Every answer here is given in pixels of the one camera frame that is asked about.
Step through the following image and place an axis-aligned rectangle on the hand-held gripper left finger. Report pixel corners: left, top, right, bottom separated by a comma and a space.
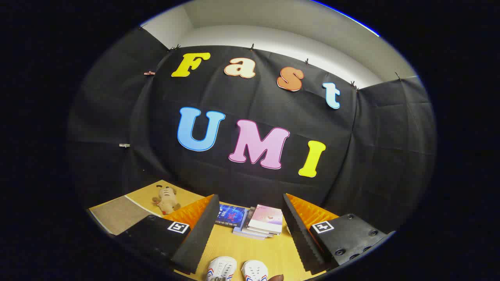
117, 194, 220, 275

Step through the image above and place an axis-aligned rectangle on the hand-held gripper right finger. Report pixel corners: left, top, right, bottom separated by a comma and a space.
282, 193, 396, 275

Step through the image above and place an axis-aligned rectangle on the white canvas shoe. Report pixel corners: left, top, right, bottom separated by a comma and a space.
206, 256, 238, 281
241, 260, 269, 281

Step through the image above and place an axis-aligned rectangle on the beige fabric storage box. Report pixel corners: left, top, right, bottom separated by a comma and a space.
89, 195, 161, 236

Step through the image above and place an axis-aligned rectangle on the pink cover book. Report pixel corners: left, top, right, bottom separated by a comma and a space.
247, 204, 283, 235

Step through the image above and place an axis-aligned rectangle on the dark blue book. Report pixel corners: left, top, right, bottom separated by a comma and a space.
214, 204, 250, 229

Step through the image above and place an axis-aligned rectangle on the light blue book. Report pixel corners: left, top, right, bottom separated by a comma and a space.
233, 219, 266, 240

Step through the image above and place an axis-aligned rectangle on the tan plush dog toy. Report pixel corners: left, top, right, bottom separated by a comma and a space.
152, 185, 182, 215

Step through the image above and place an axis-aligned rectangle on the white book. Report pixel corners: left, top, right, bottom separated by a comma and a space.
239, 207, 274, 238

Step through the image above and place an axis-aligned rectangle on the black backdrop cloth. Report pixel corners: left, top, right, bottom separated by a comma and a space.
66, 27, 437, 235

